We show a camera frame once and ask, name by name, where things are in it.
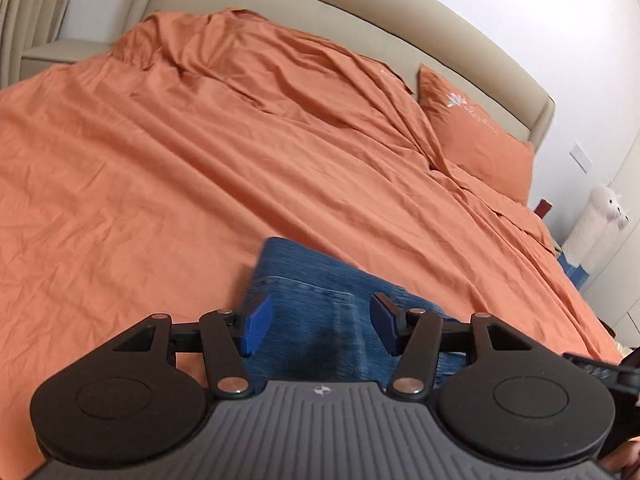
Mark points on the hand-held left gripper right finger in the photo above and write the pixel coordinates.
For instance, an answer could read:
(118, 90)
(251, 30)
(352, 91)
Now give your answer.
(385, 322)

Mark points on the blue denim pants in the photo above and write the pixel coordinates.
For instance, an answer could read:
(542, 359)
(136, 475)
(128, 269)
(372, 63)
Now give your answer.
(320, 310)

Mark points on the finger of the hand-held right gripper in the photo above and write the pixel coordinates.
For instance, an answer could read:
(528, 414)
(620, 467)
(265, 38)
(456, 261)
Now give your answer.
(600, 367)

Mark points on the beige nightstand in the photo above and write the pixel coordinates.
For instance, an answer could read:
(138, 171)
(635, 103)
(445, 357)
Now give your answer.
(60, 57)

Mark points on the person's right forearm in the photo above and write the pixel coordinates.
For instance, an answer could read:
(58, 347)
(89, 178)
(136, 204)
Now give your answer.
(627, 462)

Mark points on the white alpaca plush toy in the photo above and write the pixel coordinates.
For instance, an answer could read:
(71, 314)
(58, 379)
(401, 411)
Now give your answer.
(597, 225)

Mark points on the white wall outlet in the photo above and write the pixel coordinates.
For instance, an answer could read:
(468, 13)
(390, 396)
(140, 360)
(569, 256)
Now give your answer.
(582, 156)

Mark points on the beige curtain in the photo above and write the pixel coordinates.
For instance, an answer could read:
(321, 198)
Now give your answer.
(30, 15)

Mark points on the white wardrobe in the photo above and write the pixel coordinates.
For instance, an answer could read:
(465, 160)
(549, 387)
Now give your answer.
(620, 270)

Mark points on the beige upholstered bed headboard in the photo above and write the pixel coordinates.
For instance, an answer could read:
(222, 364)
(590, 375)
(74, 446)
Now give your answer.
(350, 10)

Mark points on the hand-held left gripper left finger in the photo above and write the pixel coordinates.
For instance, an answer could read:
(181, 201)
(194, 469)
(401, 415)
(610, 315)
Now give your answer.
(255, 322)

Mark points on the orange pillow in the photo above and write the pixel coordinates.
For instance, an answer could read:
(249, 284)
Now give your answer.
(475, 130)

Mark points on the orange duvet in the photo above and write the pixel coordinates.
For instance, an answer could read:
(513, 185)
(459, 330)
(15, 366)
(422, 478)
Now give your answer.
(200, 160)

